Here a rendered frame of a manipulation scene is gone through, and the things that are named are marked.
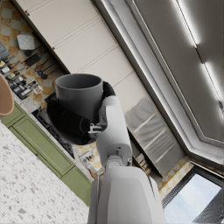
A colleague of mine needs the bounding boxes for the grey cup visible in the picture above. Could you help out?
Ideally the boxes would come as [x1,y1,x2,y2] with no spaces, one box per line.
[54,73,104,125]

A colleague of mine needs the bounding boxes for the black hanging spatula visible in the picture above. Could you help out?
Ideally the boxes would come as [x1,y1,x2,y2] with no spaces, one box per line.
[21,52,47,67]

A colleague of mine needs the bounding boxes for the grey range hood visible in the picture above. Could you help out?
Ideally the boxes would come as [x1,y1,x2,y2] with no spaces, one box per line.
[124,97,186,178]

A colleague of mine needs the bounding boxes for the tan cup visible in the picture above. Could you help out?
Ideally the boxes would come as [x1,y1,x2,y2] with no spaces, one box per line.
[0,73,15,119]

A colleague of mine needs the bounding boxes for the window with dark frame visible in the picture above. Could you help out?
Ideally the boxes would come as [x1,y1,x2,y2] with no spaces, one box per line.
[161,165,224,224]

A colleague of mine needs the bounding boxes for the ceiling light strip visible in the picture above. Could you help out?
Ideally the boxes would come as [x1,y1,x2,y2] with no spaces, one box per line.
[171,0,224,113]

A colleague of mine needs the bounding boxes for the green lower cabinets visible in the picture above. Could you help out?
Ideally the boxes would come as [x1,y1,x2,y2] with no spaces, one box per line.
[0,101,93,207]

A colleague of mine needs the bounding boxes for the cream upper wall cabinets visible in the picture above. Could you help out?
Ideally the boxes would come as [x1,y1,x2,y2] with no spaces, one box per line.
[12,0,165,147]

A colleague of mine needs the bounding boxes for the black cooktop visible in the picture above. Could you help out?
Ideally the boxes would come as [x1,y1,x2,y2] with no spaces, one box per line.
[31,108,75,160]

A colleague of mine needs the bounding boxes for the black hanging ladles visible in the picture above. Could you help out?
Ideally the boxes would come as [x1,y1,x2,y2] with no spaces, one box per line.
[34,58,60,81]

